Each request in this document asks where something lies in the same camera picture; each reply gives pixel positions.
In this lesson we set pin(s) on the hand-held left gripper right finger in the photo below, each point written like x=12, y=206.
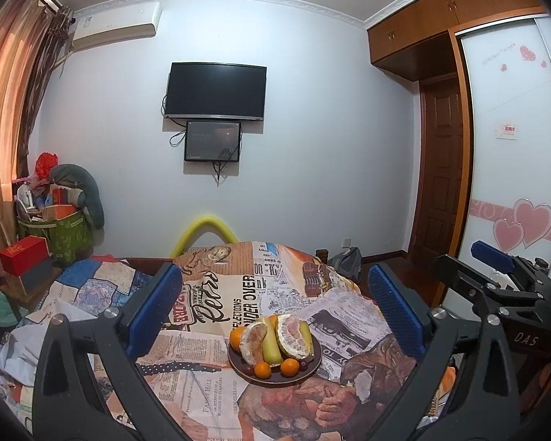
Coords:
x=395, y=308

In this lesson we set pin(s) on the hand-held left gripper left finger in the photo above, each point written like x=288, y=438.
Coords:
x=156, y=308

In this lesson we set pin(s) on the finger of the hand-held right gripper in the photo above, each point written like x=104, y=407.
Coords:
x=491, y=257
x=525, y=340

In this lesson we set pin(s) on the small peeled pomelo piece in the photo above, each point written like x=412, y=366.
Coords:
x=252, y=344

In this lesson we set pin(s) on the large peeled pomelo piece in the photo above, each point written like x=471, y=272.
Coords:
x=293, y=337

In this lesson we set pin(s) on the small tangerine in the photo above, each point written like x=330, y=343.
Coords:
x=262, y=370
x=289, y=366

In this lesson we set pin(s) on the dark purple plate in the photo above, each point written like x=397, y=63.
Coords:
x=278, y=382

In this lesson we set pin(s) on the white appliance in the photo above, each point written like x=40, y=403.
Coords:
x=498, y=280

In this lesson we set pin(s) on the patchwork quilt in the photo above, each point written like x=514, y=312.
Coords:
x=96, y=285

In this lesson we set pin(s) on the grey backpack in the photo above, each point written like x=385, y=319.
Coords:
x=346, y=264

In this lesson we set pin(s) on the newspaper print tablecloth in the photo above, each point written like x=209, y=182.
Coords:
x=202, y=376

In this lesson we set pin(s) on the white wardrobe door with hearts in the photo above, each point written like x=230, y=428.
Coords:
x=509, y=170

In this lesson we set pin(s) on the yellow foam tube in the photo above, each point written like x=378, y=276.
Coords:
x=206, y=227

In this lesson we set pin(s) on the brown wooden door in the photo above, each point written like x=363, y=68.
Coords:
x=443, y=170

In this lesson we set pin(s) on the green storage box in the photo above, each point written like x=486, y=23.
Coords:
x=66, y=241

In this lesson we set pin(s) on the large orange with sticker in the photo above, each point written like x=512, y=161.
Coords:
x=273, y=320

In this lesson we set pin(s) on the dark grey box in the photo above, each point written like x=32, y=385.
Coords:
x=41, y=278

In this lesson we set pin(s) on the white label sticker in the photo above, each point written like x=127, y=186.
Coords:
x=506, y=130

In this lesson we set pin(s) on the red box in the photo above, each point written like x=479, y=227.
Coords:
x=23, y=255

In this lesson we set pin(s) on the grey plush cushion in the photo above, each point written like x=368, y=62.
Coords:
x=80, y=183

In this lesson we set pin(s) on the white cloth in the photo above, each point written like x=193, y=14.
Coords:
x=16, y=353

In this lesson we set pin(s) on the small white fan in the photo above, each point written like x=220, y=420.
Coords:
x=26, y=200

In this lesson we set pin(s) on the red plastic bag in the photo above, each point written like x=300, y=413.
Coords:
x=46, y=164

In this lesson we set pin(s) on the brown curtain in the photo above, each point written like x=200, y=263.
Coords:
x=9, y=124

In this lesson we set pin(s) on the wooden overhead cabinets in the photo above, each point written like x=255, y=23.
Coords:
x=441, y=18

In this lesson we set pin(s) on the white air conditioner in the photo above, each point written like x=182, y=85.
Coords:
x=117, y=25

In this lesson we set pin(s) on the dark wooden bed frame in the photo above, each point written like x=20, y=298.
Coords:
x=142, y=266

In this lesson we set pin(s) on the small wall monitor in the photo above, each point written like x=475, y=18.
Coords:
x=213, y=140

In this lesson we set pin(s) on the black wall television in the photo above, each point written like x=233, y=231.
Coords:
x=216, y=89

